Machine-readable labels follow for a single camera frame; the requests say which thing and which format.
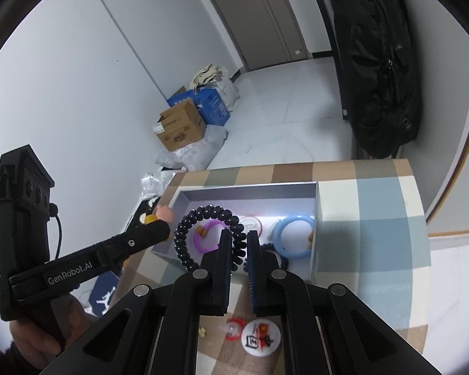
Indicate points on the large grey plastic bag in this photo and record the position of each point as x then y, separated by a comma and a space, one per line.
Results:
199, 152

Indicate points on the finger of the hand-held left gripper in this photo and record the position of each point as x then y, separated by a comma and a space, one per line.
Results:
140, 240

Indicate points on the grey cardboard box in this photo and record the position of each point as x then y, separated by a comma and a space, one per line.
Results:
258, 199

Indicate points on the checkered tablecloth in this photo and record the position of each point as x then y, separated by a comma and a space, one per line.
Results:
375, 242

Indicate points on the small grey plastic bag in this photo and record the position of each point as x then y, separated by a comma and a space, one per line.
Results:
154, 185

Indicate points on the blue cardboard box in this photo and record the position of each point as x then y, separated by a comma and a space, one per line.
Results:
215, 105

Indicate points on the purple bangle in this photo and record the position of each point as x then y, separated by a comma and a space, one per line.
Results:
197, 240

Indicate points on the beige cloth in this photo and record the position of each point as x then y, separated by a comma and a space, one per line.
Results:
207, 76

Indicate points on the grey door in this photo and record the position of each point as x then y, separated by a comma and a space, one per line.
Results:
265, 19

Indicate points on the small blonde doll figure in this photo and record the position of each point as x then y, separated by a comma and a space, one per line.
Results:
165, 214

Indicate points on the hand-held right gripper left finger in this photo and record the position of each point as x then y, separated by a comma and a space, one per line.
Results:
226, 250

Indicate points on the white printed round badge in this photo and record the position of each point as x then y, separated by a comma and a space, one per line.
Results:
258, 336

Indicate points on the person's left hand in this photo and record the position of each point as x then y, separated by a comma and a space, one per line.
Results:
31, 340

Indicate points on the brown cardboard box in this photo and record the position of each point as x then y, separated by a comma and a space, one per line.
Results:
183, 125

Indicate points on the blue bangle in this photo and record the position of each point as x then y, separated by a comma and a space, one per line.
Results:
278, 238

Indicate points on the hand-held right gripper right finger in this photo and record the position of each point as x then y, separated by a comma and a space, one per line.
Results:
253, 258

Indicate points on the white plastic bag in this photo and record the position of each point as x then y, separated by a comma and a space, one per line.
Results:
230, 93

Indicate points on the white round pin badge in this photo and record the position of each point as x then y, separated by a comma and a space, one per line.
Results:
254, 222

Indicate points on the black backpack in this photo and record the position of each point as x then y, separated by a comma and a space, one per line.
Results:
375, 66

